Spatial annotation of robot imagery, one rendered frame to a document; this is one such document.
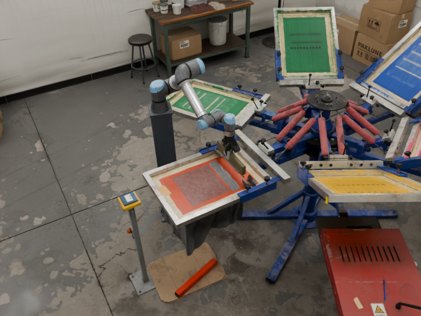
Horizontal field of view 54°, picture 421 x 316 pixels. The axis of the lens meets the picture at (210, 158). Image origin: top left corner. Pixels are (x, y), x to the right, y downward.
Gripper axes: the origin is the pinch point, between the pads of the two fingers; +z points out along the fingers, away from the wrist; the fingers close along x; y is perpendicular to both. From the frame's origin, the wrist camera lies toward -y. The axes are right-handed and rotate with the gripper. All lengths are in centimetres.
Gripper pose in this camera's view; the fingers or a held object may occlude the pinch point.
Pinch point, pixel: (230, 158)
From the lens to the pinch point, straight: 301.5
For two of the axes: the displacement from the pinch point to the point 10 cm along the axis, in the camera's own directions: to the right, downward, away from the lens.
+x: -8.7, 3.2, -3.7
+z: 0.2, 7.7, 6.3
